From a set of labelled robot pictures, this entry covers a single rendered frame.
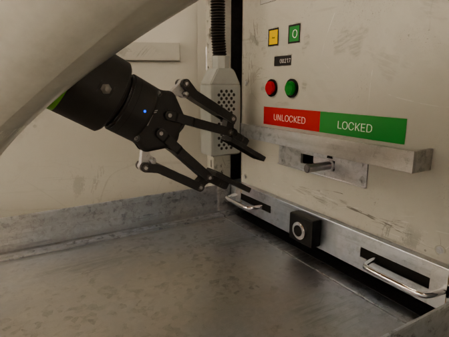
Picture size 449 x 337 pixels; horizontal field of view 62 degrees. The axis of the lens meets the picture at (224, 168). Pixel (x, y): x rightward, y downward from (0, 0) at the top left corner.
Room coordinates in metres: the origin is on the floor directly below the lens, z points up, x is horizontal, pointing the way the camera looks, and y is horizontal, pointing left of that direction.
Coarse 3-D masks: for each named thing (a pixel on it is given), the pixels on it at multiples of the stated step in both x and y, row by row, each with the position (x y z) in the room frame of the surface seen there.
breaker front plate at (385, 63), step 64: (256, 0) 0.81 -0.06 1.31; (320, 0) 0.65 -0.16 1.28; (384, 0) 0.55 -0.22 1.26; (448, 0) 0.47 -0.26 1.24; (256, 64) 0.80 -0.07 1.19; (320, 64) 0.64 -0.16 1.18; (384, 64) 0.54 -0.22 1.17; (448, 64) 0.46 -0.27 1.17; (448, 128) 0.45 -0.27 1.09; (320, 192) 0.63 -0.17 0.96; (384, 192) 0.52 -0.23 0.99; (448, 192) 0.44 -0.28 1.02; (448, 256) 0.44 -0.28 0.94
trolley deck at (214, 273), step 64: (64, 256) 0.62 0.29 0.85; (128, 256) 0.62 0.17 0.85; (192, 256) 0.62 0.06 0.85; (256, 256) 0.62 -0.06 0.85; (0, 320) 0.43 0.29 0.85; (64, 320) 0.43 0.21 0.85; (128, 320) 0.43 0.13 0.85; (192, 320) 0.43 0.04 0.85; (256, 320) 0.43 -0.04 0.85; (320, 320) 0.43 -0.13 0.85; (384, 320) 0.43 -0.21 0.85
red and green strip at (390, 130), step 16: (272, 112) 0.75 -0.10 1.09; (288, 112) 0.71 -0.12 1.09; (304, 112) 0.67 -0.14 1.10; (320, 112) 0.64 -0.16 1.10; (304, 128) 0.67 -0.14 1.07; (320, 128) 0.64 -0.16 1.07; (336, 128) 0.61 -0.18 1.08; (352, 128) 0.58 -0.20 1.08; (368, 128) 0.55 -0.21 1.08; (384, 128) 0.53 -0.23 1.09; (400, 128) 0.51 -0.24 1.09
